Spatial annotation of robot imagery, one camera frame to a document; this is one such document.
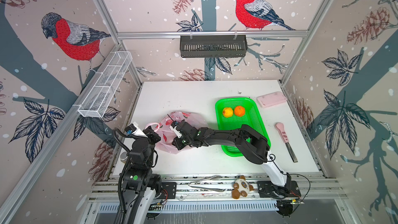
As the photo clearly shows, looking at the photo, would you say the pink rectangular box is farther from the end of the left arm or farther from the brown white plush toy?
the end of the left arm

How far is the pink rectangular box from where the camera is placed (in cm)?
109

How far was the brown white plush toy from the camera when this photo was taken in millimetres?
724

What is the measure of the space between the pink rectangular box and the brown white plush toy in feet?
1.69
